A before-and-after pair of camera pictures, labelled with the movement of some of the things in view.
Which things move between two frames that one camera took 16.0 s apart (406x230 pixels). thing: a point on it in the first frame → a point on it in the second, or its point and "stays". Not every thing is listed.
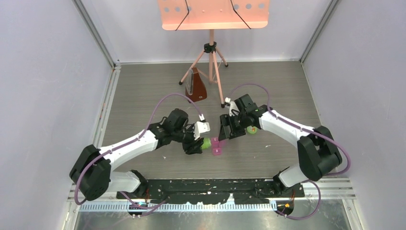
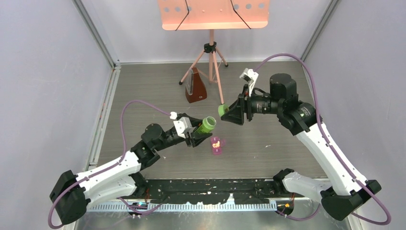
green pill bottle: (206, 144) → (208, 125)
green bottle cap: (252, 130) → (222, 109)
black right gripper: (226, 120) → (243, 104)
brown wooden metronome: (195, 87) stays
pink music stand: (210, 15) stays
